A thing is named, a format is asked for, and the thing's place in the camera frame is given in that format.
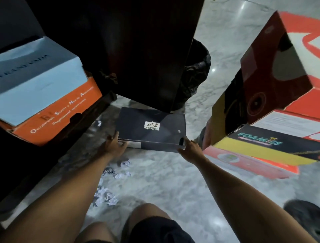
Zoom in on black and yellow shoe box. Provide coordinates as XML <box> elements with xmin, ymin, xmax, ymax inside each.
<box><xmin>213</xmin><ymin>124</ymin><xmax>320</xmax><ymax>166</ymax></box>

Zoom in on dark wooden cabinet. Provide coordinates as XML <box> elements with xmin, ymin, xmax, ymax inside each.
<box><xmin>0</xmin><ymin>0</ymin><xmax>205</xmax><ymax>214</ymax></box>

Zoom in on light blue shoe box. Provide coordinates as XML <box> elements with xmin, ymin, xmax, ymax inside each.
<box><xmin>0</xmin><ymin>36</ymin><xmax>88</xmax><ymax>127</ymax></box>

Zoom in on person's leg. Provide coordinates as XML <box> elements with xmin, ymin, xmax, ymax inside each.
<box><xmin>129</xmin><ymin>202</ymin><xmax>173</xmax><ymax>233</ymax></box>
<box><xmin>74</xmin><ymin>221</ymin><xmax>118</xmax><ymax>243</ymax></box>

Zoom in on person's left hand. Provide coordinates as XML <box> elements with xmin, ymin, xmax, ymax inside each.
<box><xmin>104</xmin><ymin>131</ymin><xmax>129</xmax><ymax>160</ymax></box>

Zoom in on person's left forearm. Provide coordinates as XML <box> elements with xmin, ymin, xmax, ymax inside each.
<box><xmin>0</xmin><ymin>153</ymin><xmax>113</xmax><ymax>243</ymax></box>

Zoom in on dark fuzzy object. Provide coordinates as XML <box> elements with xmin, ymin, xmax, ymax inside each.
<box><xmin>283</xmin><ymin>199</ymin><xmax>320</xmax><ymax>234</ymax></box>

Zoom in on black plastic bag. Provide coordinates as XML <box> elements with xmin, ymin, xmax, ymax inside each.
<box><xmin>171</xmin><ymin>38</ymin><xmax>212</xmax><ymax>111</ymax></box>

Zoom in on person's right leg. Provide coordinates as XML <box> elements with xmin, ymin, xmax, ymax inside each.
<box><xmin>129</xmin><ymin>202</ymin><xmax>173</xmax><ymax>233</ymax></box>

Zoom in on red box with white label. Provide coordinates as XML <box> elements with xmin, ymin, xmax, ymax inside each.
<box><xmin>251</xmin><ymin>109</ymin><xmax>320</xmax><ymax>141</ymax></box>

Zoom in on dark navy shoe box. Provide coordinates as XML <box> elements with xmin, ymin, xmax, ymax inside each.
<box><xmin>115</xmin><ymin>107</ymin><xmax>187</xmax><ymax>153</ymax></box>

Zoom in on orange shoe box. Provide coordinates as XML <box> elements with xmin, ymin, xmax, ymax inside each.
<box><xmin>0</xmin><ymin>71</ymin><xmax>103</xmax><ymax>147</ymax></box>

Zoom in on person's right forearm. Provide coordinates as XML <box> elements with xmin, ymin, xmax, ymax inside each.
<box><xmin>191</xmin><ymin>158</ymin><xmax>318</xmax><ymax>243</ymax></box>

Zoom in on person's right hand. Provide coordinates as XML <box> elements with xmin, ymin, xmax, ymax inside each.
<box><xmin>177</xmin><ymin>136</ymin><xmax>206</xmax><ymax>165</ymax></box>

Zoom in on red flat shoe box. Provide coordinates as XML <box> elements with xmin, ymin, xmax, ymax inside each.
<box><xmin>203</xmin><ymin>146</ymin><xmax>300</xmax><ymax>180</ymax></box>

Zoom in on black shorts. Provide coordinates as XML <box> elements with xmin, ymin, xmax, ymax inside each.
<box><xmin>128</xmin><ymin>216</ymin><xmax>196</xmax><ymax>243</ymax></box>

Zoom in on person's left leg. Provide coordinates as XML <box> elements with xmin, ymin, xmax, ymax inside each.
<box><xmin>74</xmin><ymin>221</ymin><xmax>118</xmax><ymax>243</ymax></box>

